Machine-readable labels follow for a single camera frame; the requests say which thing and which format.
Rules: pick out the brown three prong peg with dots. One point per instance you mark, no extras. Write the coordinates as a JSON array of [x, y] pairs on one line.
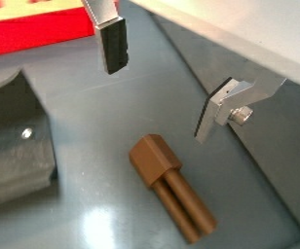
[[157, 166]]

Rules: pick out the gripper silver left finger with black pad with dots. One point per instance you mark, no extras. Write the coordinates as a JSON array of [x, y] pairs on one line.
[[111, 30]]

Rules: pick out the red shape sorting board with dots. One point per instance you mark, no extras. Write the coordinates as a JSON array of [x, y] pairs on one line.
[[34, 23]]

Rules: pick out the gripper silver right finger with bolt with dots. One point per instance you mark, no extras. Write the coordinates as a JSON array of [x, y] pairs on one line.
[[228, 103]]

